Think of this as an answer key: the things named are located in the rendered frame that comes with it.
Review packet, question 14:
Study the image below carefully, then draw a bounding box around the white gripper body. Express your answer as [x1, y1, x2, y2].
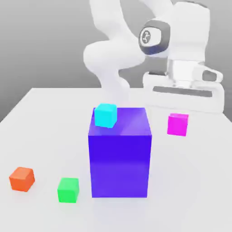
[142, 72, 225, 114]

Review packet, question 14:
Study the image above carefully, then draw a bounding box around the small magenta cube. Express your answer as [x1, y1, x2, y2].
[167, 113, 189, 137]

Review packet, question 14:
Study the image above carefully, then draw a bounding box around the small cyan cube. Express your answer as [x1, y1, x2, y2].
[94, 103, 117, 129]

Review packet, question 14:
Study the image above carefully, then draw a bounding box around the small green cube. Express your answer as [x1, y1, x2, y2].
[57, 177, 80, 203]

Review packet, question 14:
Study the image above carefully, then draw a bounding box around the small orange cube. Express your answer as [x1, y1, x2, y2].
[9, 167, 35, 193]

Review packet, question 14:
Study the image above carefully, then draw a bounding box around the large blue box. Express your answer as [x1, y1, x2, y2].
[88, 107, 152, 198]

